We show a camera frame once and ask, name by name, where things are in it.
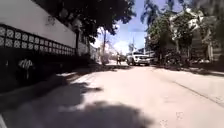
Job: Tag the person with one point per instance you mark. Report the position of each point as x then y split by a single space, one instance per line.
118 59

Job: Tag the pole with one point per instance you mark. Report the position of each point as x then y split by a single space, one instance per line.
104 46

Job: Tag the white car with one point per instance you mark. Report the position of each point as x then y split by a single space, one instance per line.
137 59

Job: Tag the pale concrete road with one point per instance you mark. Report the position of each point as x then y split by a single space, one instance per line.
140 96

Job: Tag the large dark tree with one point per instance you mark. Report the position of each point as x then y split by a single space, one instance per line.
93 13

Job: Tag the row of trees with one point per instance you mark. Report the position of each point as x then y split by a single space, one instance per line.
163 33

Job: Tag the grey pavement strip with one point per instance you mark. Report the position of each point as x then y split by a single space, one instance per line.
26 93

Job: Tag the pale building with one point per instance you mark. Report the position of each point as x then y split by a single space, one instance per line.
196 30

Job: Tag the white wall with lattice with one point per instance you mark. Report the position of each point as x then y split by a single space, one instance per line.
33 23

